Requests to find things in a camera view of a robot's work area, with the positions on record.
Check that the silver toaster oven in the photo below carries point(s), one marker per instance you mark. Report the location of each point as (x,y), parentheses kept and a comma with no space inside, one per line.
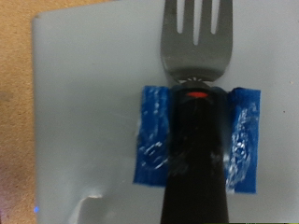
(87,109)

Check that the blue fork grip block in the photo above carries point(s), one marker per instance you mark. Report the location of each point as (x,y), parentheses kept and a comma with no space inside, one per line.
(152,140)

